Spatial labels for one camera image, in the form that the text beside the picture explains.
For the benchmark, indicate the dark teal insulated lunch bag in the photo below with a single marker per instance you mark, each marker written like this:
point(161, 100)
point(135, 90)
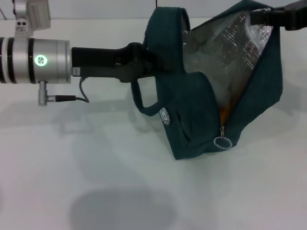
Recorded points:
point(192, 119)

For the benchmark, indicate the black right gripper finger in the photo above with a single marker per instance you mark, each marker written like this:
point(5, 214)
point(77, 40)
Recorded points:
point(266, 17)

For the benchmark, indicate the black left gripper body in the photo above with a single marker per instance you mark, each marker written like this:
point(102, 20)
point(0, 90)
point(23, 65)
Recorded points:
point(100, 62)

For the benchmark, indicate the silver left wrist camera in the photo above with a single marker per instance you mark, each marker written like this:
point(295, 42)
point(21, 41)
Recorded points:
point(36, 14)

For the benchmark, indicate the yellow banana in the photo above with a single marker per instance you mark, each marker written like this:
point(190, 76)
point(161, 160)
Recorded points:
point(225, 112)

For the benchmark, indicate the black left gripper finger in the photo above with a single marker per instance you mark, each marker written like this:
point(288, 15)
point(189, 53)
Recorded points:
point(168, 67)

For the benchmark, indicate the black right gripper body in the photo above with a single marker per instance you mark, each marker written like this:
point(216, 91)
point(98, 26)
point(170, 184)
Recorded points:
point(297, 16)

